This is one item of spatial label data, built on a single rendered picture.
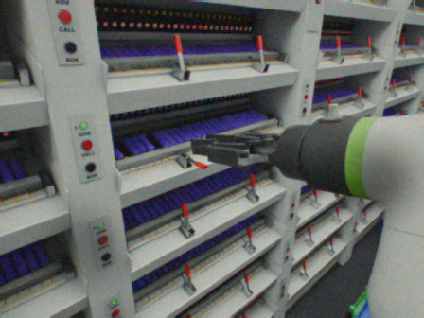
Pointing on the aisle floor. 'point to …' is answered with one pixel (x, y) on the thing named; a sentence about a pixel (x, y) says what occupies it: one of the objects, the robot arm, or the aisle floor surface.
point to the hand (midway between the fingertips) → (212, 145)
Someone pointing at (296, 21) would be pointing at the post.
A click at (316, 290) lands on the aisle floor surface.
